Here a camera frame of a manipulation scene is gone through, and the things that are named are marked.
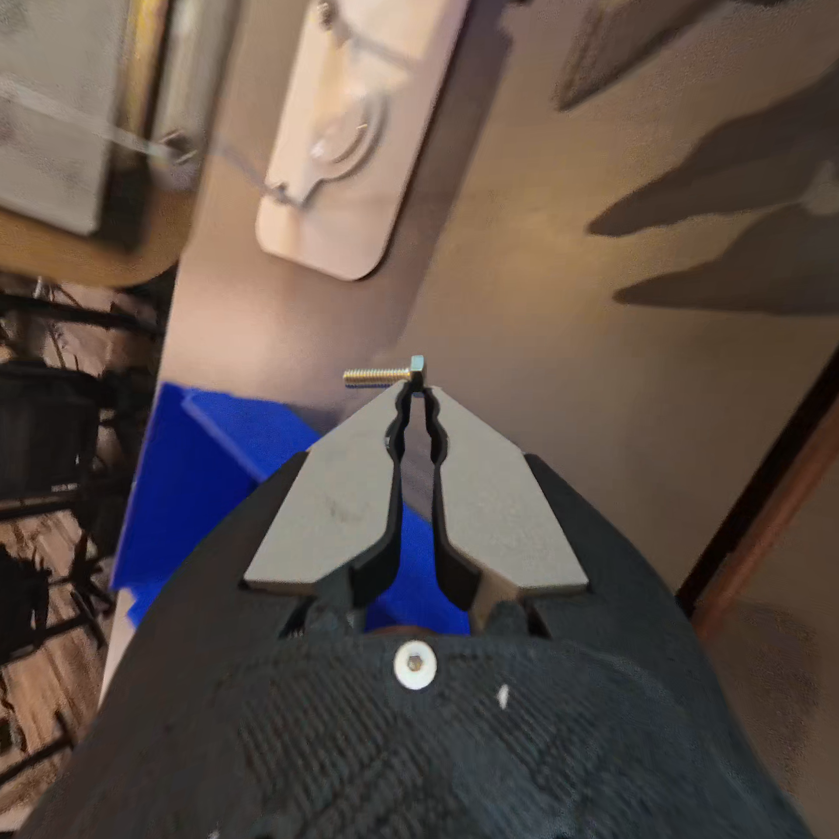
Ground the silver hex bolt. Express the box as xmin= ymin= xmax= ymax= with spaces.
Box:
xmin=343 ymin=356 xmax=427 ymax=389

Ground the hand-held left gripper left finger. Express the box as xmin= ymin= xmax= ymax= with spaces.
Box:
xmin=243 ymin=380 xmax=409 ymax=607

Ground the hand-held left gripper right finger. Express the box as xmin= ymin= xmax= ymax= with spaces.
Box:
xmin=423 ymin=387 xmax=589 ymax=610

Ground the printed instruction sheet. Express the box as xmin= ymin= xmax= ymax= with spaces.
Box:
xmin=0 ymin=0 xmax=132 ymax=237

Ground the white wooden document stand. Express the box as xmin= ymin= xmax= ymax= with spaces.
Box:
xmin=0 ymin=0 xmax=473 ymax=289

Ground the blue plastic bin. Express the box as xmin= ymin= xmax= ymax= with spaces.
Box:
xmin=110 ymin=382 xmax=473 ymax=637

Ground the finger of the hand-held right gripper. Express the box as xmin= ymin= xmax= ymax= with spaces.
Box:
xmin=554 ymin=0 xmax=722 ymax=112

